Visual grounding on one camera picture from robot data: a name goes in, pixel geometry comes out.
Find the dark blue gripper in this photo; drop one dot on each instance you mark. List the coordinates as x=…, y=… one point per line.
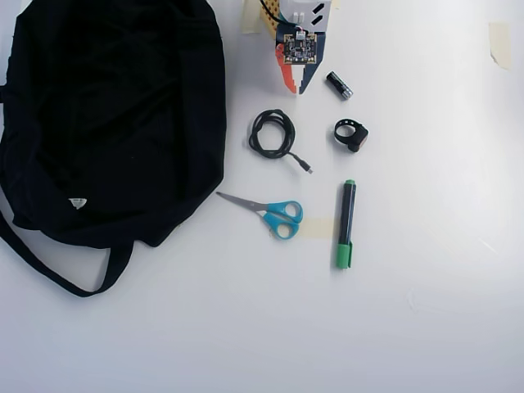
x=289, y=79

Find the black fabric bag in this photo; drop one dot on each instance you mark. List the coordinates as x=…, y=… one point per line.
x=114, y=123

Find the black cylindrical battery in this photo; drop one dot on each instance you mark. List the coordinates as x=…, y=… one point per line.
x=340, y=86

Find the beige masking tape piece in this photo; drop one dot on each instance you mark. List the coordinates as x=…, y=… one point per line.
x=250, y=18

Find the green black marker pen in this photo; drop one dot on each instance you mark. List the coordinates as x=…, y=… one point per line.
x=346, y=221

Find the beige masking tape rectangle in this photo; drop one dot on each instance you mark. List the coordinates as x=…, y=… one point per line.
x=317, y=228

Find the beige masking tape torn strip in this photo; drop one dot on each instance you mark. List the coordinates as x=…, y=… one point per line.
x=501, y=45

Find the camera circuit board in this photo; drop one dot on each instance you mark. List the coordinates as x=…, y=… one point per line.
x=299, y=47

